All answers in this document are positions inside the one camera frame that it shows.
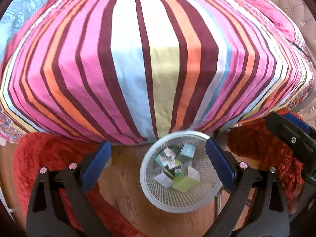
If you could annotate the white mesh trash basket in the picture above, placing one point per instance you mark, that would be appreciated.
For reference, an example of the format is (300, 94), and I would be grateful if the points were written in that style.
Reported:
(172, 200)

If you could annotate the pink pillow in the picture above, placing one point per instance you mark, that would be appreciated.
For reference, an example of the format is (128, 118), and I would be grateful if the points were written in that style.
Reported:
(281, 21)

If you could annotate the white small paper box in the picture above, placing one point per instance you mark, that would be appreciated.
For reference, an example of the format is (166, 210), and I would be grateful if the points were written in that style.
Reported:
(163, 180)

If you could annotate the teal small box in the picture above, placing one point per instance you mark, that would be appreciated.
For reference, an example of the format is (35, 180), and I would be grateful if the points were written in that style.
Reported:
(187, 151)

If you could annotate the blue patterned quilt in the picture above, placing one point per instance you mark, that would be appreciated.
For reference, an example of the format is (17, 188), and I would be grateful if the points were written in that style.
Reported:
(17, 13)

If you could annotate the green white box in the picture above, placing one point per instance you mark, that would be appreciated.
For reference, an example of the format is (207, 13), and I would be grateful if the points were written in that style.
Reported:
(163, 160)

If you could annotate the lime green DHC box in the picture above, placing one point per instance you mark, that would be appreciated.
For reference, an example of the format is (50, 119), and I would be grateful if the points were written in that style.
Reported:
(183, 183)

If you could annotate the striped colourful bed sheet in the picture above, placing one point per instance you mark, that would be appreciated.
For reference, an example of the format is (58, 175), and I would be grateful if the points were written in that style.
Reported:
(132, 71)

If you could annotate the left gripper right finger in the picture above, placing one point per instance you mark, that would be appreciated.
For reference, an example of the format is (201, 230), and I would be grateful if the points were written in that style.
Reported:
(256, 206)

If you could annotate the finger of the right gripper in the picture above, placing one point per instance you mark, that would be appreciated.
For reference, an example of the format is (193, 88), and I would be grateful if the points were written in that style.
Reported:
(298, 122)
(301, 143)

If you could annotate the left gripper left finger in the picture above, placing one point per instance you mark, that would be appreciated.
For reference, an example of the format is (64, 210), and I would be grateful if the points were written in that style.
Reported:
(46, 214)

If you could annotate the white cardboard box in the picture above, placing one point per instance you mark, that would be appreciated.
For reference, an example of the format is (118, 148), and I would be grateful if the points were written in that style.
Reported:
(192, 173)

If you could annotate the tufted beige headboard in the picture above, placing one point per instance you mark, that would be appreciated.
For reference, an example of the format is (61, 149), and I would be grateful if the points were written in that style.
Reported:
(299, 12)

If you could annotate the red shaggy rug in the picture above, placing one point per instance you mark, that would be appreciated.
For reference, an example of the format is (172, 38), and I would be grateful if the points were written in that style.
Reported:
(252, 140)

